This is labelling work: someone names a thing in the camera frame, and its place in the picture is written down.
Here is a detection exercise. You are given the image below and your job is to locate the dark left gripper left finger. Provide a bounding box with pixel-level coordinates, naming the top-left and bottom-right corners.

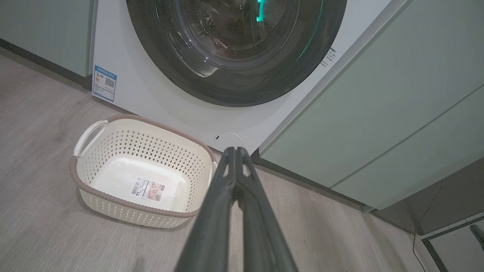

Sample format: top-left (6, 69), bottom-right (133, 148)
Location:
top-left (175, 147), bottom-right (237, 272)

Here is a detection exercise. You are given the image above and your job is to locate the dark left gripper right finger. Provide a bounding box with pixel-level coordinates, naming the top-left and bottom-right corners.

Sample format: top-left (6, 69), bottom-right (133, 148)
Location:
top-left (234, 147), bottom-right (299, 272)

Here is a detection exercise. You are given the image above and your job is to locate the washing machine glass door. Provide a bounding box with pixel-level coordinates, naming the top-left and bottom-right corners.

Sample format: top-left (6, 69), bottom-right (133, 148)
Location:
top-left (126, 0), bottom-right (347, 107)

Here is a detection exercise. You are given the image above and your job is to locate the white front-load washing machine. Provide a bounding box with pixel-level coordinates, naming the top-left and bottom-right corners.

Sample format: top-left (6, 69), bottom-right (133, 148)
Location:
top-left (91, 0), bottom-right (411, 153)

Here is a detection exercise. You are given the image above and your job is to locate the steel washer drum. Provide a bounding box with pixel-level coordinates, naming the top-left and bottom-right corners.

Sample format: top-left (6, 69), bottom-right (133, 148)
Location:
top-left (181, 0), bottom-right (265, 57)

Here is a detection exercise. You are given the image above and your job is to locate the paper label in basket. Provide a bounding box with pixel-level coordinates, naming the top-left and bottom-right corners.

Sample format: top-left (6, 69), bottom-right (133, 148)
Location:
top-left (130, 178), bottom-right (166, 201)

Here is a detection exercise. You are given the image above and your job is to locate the round white filter cover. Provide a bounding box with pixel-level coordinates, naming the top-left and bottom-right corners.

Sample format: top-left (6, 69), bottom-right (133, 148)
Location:
top-left (214, 131), bottom-right (244, 151)

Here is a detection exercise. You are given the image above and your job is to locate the cream perforated laundry basket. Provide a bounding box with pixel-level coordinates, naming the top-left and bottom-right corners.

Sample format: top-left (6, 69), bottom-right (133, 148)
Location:
top-left (70, 114), bottom-right (218, 229)

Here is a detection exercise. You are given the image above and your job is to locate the blue energy label sticker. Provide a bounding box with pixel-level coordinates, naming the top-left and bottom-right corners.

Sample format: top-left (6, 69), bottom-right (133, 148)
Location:
top-left (92, 65), bottom-right (117, 103)

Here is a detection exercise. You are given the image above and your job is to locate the pale green cabinet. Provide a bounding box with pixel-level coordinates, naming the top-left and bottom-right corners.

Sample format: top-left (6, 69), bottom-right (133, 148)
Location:
top-left (332, 86), bottom-right (484, 211)
top-left (261, 0), bottom-right (484, 187)
top-left (0, 0), bottom-right (95, 78)

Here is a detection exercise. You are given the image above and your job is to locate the thin black wall cable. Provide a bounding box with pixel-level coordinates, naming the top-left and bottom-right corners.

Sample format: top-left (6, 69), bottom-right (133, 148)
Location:
top-left (412, 179), bottom-right (443, 272)

